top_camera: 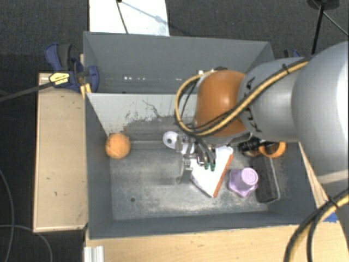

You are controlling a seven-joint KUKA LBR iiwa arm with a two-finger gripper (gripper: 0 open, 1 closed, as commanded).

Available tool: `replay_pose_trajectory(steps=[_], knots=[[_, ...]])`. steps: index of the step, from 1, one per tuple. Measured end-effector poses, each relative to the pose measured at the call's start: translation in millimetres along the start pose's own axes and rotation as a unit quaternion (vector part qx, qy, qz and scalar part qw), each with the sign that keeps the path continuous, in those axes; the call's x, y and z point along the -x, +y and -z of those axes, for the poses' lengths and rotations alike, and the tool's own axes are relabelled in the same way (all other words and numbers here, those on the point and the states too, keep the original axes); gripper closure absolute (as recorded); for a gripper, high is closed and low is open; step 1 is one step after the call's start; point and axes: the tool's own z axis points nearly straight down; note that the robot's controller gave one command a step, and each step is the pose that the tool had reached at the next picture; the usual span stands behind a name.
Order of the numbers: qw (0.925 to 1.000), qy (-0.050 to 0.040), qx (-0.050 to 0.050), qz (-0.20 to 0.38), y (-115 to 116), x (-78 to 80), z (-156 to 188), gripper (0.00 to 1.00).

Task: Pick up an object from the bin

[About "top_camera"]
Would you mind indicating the dark flat block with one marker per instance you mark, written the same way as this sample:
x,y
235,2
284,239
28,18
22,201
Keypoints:
x,y
267,181

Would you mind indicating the black cylinder on white bracket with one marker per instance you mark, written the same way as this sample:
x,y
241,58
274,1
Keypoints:
x,y
248,145

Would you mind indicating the purple plastic cup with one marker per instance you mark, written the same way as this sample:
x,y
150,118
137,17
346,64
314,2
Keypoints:
x,y
244,181

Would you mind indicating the pale wood board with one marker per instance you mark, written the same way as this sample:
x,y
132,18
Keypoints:
x,y
61,157

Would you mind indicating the orange ball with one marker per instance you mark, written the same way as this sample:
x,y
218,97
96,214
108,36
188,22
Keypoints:
x,y
117,145

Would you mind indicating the grey metal bin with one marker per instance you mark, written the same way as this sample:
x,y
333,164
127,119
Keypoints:
x,y
152,192

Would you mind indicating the white plastic piece with hole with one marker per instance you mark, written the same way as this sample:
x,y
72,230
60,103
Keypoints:
x,y
169,139

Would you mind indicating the white box with orange edge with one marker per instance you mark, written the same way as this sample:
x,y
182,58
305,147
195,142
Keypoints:
x,y
211,177

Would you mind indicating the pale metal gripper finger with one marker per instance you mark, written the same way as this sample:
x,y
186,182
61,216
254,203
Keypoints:
x,y
186,173

